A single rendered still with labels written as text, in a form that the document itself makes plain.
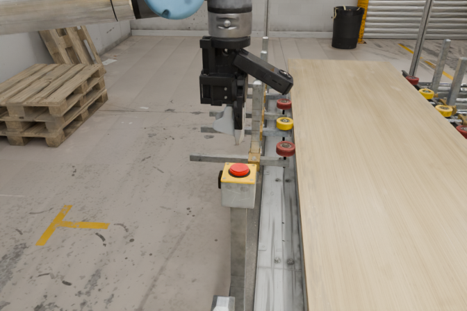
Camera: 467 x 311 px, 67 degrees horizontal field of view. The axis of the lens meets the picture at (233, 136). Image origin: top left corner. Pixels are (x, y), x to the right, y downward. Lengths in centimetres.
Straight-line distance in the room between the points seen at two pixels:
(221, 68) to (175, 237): 186
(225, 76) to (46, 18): 30
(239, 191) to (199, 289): 142
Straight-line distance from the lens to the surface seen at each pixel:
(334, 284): 99
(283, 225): 154
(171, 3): 43
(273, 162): 154
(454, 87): 236
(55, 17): 47
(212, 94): 64
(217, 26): 61
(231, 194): 75
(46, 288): 235
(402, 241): 116
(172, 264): 225
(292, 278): 135
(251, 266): 127
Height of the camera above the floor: 164
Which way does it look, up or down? 28 degrees down
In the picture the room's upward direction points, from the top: straight up
